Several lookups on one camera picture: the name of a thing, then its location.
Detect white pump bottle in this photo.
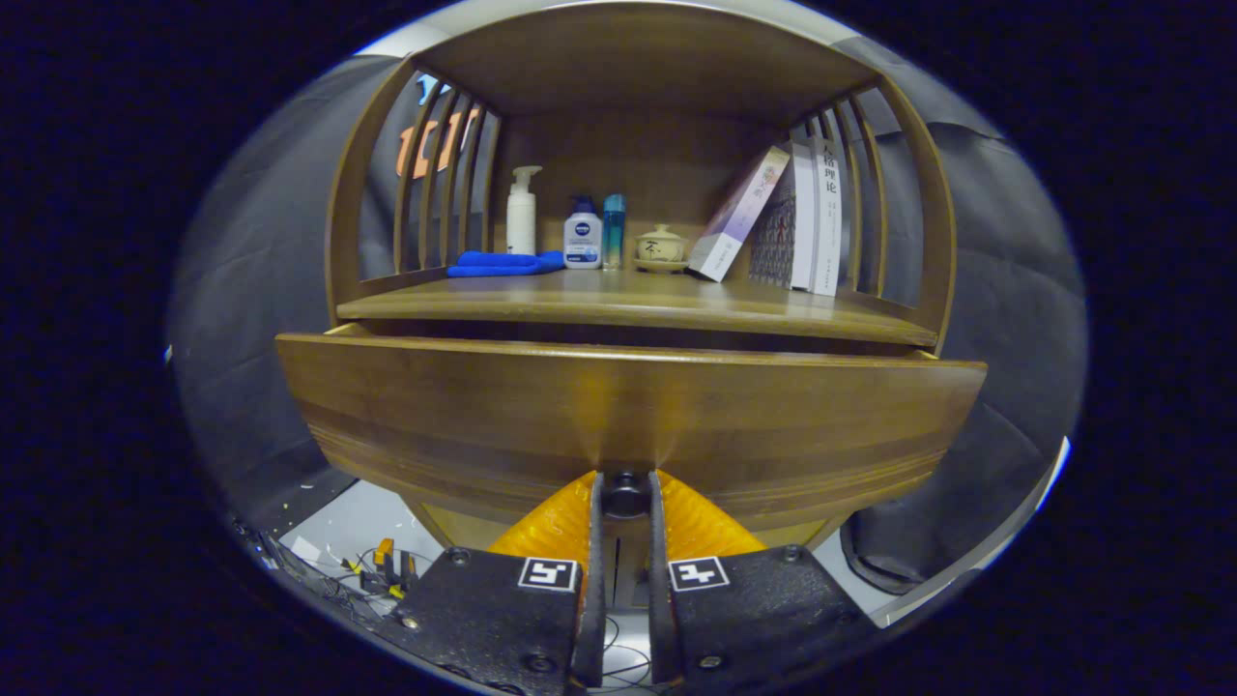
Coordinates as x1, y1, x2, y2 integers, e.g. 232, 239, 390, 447
506, 165, 543, 257

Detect purple white book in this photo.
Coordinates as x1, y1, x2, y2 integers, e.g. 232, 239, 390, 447
687, 146, 791, 283

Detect slim teal bottle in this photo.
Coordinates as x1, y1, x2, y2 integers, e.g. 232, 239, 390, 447
602, 193, 626, 271

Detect wooden drawer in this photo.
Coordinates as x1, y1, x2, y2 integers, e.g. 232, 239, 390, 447
275, 324, 989, 552

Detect beige lidded tea cup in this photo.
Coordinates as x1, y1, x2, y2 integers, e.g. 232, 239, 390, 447
633, 224, 690, 275

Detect wooden countertop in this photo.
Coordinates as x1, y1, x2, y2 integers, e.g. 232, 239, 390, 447
336, 269, 940, 347

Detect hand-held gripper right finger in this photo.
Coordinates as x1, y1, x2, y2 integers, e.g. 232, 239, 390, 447
646, 469, 880, 692

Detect blue cloth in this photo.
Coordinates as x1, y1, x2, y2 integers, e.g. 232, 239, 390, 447
446, 250, 566, 278

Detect dark patterned book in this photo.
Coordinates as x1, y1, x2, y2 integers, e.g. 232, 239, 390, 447
749, 164, 798, 288

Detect white blue lotion bottle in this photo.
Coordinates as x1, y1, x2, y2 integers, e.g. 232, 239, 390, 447
563, 195, 603, 270

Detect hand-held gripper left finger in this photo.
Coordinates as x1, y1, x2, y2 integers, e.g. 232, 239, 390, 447
382, 471, 607, 696

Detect wooden cabinet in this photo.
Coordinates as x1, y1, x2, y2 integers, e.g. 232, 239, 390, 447
324, 0, 958, 552

